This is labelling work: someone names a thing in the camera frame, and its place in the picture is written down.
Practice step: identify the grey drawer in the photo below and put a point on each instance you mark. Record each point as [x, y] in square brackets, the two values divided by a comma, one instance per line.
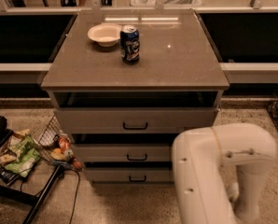
[129, 175]
[122, 153]
[134, 120]

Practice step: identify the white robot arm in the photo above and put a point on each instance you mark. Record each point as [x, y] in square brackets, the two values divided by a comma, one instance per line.
[198, 155]

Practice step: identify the grey drawer cabinet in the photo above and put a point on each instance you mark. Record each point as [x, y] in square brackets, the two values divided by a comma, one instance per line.
[177, 69]

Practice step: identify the blue soda can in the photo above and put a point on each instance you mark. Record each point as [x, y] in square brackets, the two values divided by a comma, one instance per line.
[129, 44]

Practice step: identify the white bowl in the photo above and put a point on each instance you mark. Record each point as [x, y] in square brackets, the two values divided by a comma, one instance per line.
[105, 34]

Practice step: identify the orange fruit toy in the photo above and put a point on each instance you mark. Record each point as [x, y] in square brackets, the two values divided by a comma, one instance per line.
[58, 154]

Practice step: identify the green snack bag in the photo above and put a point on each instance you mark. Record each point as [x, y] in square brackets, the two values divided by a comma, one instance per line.
[26, 156]

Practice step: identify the black metal stand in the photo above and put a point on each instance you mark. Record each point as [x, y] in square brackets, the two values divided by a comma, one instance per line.
[22, 197]

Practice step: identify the dark blue snack bag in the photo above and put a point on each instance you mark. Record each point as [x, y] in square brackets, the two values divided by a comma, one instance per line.
[7, 176]

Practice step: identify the left wire basket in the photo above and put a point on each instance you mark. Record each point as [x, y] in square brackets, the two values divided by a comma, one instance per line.
[54, 137]

